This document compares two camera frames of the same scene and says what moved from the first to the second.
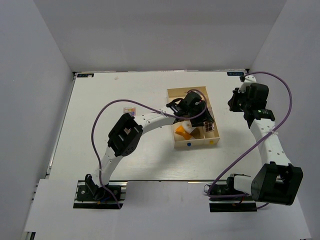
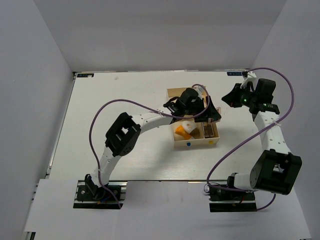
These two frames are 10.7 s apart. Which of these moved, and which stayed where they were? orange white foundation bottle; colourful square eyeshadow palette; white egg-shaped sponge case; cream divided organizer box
Moved: colourful square eyeshadow palette
Stayed: orange white foundation bottle; white egg-shaped sponge case; cream divided organizer box
